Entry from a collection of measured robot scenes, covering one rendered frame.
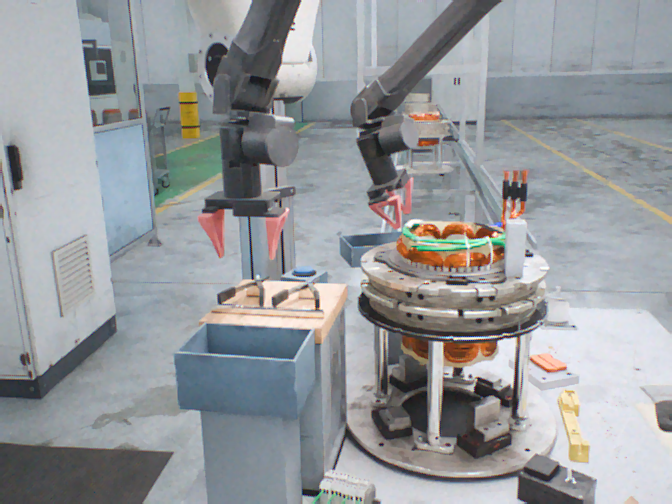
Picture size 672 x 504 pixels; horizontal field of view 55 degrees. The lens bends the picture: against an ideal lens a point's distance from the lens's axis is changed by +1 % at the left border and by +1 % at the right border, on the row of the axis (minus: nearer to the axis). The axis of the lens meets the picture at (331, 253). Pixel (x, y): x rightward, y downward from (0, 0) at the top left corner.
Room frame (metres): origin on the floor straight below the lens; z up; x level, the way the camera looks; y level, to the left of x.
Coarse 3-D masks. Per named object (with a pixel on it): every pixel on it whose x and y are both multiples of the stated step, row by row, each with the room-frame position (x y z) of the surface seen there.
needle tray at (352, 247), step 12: (348, 240) 1.38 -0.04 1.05; (360, 240) 1.39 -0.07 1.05; (372, 240) 1.40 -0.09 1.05; (384, 240) 1.40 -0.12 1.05; (396, 240) 1.41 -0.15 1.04; (348, 252) 1.30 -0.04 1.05; (360, 252) 1.28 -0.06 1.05; (348, 264) 1.30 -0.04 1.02; (360, 264) 1.28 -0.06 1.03; (396, 336) 1.31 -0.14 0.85; (396, 348) 1.31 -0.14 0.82; (396, 360) 1.31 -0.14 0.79
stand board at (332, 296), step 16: (272, 288) 1.03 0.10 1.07; (288, 288) 1.03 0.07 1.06; (320, 288) 1.03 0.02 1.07; (336, 288) 1.03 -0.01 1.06; (240, 304) 0.96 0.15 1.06; (256, 304) 0.96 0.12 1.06; (288, 304) 0.95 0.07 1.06; (304, 304) 0.95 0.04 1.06; (320, 304) 0.95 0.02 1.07; (336, 304) 0.96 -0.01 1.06; (208, 320) 0.89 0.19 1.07; (224, 320) 0.89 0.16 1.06; (240, 320) 0.89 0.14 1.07; (256, 320) 0.89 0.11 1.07; (272, 320) 0.89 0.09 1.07; (288, 320) 0.89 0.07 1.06; (304, 320) 0.89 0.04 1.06; (320, 320) 0.88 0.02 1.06; (320, 336) 0.85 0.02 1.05
